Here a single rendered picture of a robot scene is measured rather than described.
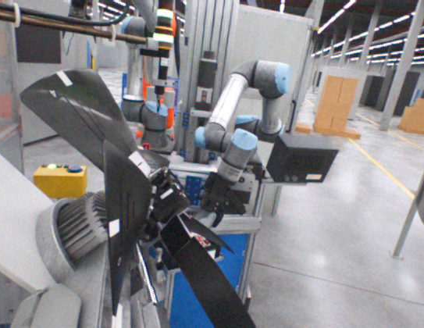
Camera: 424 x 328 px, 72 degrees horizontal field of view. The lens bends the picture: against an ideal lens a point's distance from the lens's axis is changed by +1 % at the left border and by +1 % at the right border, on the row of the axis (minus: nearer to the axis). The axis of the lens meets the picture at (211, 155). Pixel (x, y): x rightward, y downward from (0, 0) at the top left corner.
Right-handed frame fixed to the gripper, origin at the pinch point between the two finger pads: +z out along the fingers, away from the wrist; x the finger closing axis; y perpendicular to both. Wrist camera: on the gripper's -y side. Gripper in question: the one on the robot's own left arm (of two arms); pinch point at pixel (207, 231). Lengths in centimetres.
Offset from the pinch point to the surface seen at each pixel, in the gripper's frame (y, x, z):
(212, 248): -8.6, -7.2, 10.2
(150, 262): 17.5, 10.0, 8.1
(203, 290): 10.0, 29.7, -1.6
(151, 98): -11, -379, 7
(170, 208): 22.3, 21.5, -14.9
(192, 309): -27, -30, 59
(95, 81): 46, 5, -33
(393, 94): -795, -724, -278
